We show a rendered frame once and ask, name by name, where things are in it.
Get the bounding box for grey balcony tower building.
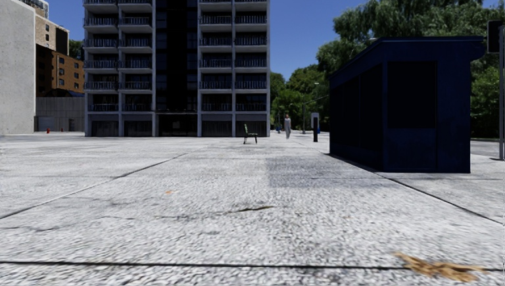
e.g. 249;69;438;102
82;0;272;137

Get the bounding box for pale concrete building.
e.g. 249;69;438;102
0;0;37;135

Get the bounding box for blue booth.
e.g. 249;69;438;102
328;36;486;174

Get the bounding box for tree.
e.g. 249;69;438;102
68;39;85;62

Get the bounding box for white box on a post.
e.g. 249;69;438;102
310;112;320;143

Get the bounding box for brown brick building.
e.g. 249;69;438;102
35;43;85;98

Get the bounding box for tan stone building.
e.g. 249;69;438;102
11;0;70;56

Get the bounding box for trees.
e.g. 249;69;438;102
270;0;505;139

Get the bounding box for traffic light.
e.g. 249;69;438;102
487;19;505;161

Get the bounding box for green bench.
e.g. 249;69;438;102
243;124;259;145

